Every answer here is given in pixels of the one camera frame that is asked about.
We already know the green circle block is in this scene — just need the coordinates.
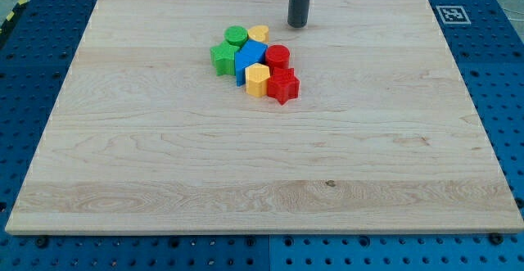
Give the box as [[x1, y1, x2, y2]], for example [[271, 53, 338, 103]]
[[224, 25, 248, 47]]

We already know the red star block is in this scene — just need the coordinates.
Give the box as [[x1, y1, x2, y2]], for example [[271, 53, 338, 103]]
[[267, 67, 300, 105]]

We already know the yellow hexagon block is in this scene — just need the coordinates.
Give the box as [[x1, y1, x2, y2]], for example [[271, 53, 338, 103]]
[[245, 63, 270, 97]]

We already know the red cylinder block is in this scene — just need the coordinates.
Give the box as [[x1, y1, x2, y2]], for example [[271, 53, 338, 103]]
[[265, 44, 291, 71]]

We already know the blue cube block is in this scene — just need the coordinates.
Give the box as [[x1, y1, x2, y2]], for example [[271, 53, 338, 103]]
[[234, 39, 269, 87]]

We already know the green star block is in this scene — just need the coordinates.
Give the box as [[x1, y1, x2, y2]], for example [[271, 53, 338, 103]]
[[210, 40, 240, 76]]

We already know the yellow heart block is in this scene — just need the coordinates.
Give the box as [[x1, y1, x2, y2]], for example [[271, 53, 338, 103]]
[[247, 25, 269, 43]]

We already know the light wooden board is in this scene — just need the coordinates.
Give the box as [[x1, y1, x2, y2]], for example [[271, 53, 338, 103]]
[[6, 0, 523, 236]]

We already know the white fiducial marker tag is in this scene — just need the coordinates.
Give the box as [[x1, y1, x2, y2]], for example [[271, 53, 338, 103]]
[[436, 5, 471, 25]]

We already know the yellow black hazard tape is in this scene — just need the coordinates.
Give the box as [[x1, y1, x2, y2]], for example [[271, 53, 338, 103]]
[[1, 0, 30, 38]]

